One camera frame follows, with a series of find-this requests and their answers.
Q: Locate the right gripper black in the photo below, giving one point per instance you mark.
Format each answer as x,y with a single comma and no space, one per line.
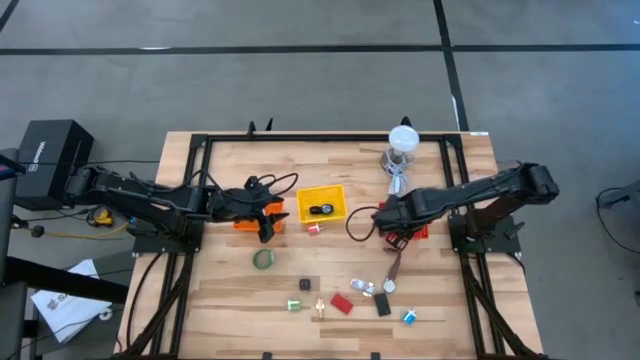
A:
400,212

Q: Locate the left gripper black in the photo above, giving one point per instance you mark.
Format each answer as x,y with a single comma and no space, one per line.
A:
240,205

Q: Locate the red white plug charger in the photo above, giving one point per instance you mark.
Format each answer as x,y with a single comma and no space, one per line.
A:
313,229

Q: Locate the black wristwatch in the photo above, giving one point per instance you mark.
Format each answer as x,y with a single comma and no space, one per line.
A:
326,209

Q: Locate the silver band wristwatch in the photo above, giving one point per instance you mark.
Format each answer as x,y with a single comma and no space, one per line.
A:
361,286

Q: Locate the black rectangular case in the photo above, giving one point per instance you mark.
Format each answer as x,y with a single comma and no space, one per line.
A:
382,304

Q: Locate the black cube charger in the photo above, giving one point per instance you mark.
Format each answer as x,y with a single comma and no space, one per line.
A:
305,285

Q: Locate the blue plug charger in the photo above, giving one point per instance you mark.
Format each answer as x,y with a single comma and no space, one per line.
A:
409,317

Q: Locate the green plug charger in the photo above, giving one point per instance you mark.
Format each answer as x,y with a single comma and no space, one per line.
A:
294,305

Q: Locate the red card case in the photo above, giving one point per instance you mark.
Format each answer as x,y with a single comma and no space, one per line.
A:
341,303

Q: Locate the gold wristwatch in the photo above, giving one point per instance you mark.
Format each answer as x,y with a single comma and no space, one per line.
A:
320,305

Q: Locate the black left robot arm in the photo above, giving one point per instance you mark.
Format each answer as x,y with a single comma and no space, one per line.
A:
150,200

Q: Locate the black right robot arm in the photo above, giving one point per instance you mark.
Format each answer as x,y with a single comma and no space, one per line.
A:
475,192

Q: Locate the red plastic basket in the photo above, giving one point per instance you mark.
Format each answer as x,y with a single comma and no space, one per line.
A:
422,232

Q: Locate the orange plastic basket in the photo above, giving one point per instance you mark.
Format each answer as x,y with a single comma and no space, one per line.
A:
245,226

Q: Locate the yellow plastic basket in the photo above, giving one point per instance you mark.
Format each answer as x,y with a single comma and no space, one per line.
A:
322,195

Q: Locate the white bulb lamp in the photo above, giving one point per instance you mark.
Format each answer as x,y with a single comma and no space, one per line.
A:
403,139

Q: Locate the yellow hand tool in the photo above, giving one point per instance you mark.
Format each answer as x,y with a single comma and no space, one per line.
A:
103,218

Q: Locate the black beam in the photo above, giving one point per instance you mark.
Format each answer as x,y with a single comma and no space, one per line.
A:
60,280

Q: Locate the white paper sheets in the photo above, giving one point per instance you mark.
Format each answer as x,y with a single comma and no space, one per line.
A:
65,310

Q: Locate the black cardboard box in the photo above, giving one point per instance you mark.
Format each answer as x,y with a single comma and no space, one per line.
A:
52,155

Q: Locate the black round knob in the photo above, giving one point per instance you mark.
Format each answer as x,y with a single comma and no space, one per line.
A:
37,231

